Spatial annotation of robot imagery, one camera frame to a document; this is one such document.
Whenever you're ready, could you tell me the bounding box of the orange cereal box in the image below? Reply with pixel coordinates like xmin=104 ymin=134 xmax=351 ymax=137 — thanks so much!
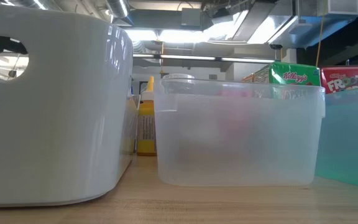
xmin=242 ymin=64 xmax=272 ymax=83

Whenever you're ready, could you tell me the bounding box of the green Kellogg's cereal box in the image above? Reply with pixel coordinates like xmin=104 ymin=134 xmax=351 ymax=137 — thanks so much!
xmin=268 ymin=61 xmax=322 ymax=100

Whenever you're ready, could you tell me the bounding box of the red Froot Loops cereal box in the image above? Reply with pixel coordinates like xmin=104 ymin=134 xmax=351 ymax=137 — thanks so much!
xmin=320 ymin=65 xmax=358 ymax=94

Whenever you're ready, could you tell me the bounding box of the yellow-capped dye bottle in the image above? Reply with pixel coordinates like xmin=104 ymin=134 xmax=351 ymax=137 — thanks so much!
xmin=136 ymin=75 xmax=158 ymax=156

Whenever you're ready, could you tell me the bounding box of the linear ceiling light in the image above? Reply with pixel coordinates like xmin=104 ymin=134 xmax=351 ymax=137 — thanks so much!
xmin=132 ymin=53 xmax=276 ymax=65

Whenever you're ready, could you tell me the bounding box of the clear plastic bin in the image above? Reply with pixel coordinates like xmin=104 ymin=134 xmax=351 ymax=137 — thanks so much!
xmin=153 ymin=77 xmax=326 ymax=187

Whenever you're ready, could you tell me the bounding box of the grey ceiling box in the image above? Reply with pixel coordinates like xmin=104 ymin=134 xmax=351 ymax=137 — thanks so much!
xmin=181 ymin=7 xmax=202 ymax=27

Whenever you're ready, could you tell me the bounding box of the teal plastic bin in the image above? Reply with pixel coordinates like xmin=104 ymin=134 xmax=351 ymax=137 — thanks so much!
xmin=314 ymin=83 xmax=358 ymax=190

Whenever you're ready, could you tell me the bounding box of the round silver air duct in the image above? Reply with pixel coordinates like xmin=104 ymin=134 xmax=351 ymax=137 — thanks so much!
xmin=106 ymin=0 xmax=135 ymax=26

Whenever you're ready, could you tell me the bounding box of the white plastic bin with handles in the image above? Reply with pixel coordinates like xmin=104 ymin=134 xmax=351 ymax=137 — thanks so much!
xmin=0 ymin=2 xmax=135 ymax=208

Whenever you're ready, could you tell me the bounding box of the rectangular silver air duct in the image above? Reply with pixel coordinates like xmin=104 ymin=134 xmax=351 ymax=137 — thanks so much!
xmin=206 ymin=0 xmax=358 ymax=49

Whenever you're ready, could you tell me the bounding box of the yellow hanging cord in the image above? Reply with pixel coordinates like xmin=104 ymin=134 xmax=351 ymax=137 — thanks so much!
xmin=317 ymin=15 xmax=326 ymax=58

